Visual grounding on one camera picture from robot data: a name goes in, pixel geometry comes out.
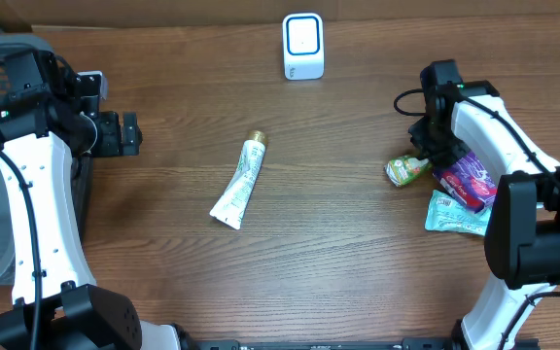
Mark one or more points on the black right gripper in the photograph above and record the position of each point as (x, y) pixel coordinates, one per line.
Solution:
(422, 135)

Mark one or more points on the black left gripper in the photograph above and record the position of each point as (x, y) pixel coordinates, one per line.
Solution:
(119, 140)

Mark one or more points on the green yellow drink pouch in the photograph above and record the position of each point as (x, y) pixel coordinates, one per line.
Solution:
(405, 169)

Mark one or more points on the purple square packet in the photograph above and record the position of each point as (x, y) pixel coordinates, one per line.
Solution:
(468, 182)

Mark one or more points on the teal snack packet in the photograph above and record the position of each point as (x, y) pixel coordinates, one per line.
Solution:
(446, 214)

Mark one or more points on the white tube gold cap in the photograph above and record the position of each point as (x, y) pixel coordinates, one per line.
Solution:
(231, 206)

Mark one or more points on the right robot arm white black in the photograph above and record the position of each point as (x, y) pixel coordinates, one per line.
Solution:
(522, 240)

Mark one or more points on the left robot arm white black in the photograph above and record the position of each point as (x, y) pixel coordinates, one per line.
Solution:
(84, 317)

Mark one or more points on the white barcode scanner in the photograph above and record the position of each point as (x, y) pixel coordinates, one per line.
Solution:
(303, 46)

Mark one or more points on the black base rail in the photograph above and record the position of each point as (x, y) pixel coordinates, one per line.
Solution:
(410, 343)

